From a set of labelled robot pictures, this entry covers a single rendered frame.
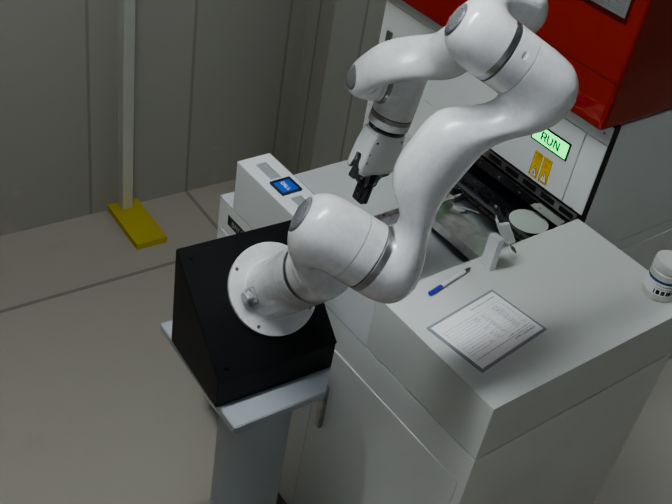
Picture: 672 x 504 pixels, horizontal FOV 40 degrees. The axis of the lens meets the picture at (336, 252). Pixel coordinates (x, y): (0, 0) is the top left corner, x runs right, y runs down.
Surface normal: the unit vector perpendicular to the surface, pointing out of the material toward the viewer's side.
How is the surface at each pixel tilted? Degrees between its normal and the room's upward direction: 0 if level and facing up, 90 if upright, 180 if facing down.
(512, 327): 0
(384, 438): 90
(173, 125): 90
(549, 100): 81
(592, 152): 90
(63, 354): 0
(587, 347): 0
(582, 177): 90
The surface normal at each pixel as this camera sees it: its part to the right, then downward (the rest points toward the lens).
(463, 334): 0.15, -0.77
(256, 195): -0.80, 0.28
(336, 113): 0.55, 0.58
